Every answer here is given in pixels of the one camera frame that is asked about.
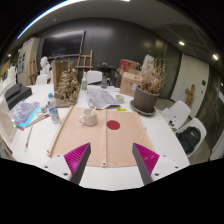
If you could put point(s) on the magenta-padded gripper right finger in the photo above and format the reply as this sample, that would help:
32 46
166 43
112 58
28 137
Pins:
148 160

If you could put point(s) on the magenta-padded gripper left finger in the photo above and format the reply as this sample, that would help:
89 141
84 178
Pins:
75 160

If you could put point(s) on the clear blue-capped drink bottle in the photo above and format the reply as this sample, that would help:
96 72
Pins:
52 111

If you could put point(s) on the beige canvas table mat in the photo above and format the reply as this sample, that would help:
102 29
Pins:
126 143

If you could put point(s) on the light wooden slat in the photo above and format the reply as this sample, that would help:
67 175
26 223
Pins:
60 131

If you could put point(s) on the white ceramic mug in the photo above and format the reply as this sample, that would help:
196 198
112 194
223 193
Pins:
89 119

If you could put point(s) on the black backpack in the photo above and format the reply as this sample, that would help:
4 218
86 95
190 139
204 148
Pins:
189 138

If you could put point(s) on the grey plant saucer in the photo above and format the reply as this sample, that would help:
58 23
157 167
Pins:
146 113

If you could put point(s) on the flat round red coaster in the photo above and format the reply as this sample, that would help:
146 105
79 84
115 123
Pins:
113 125

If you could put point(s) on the long paintbrush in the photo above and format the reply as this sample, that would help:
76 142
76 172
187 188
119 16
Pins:
28 138

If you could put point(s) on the gold stirring stick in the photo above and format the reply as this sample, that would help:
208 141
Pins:
93 111

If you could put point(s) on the bundle of paintbrushes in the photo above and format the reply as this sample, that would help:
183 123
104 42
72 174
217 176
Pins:
38 120

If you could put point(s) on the yellow marker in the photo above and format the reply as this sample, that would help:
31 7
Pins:
121 109

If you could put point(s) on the small glass jar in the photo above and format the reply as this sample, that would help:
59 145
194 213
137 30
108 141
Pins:
44 109

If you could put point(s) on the white plastic chair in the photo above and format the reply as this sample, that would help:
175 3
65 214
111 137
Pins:
94 76
200 125
181 110
41 80

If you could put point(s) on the dried plant in grey pot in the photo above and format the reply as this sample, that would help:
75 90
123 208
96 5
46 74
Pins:
145 100

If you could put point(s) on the colourful printed book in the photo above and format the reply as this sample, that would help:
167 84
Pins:
25 113

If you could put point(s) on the brown carved sculpture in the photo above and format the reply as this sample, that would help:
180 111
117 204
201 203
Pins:
68 86

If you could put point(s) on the wooden figure sculpture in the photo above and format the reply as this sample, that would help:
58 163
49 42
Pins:
190 96

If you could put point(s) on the green-labelled spray bottle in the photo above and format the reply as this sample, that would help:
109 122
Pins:
84 83

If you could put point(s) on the brown cardboard box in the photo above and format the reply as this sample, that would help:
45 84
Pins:
128 83

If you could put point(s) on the grey pitcher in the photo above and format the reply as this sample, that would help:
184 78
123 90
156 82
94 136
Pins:
105 82

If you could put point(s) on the black box stack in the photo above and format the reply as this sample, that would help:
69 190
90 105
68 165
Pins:
18 95

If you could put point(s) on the wooden easel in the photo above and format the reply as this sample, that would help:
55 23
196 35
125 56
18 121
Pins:
85 67
32 68

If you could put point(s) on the black desk appliance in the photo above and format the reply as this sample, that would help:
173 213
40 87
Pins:
106 69

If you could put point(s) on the white plaster statue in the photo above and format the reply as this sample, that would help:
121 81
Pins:
148 63

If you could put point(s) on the red box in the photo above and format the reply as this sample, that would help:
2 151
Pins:
126 65

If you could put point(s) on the white cabinet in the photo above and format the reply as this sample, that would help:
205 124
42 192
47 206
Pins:
24 60

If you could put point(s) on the round ceiling spotlights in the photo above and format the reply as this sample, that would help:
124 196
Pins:
181 43

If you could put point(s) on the long ceiling light strip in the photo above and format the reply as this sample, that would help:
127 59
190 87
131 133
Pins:
48 12

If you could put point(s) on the black wall screen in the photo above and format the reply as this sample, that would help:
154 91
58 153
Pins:
63 45

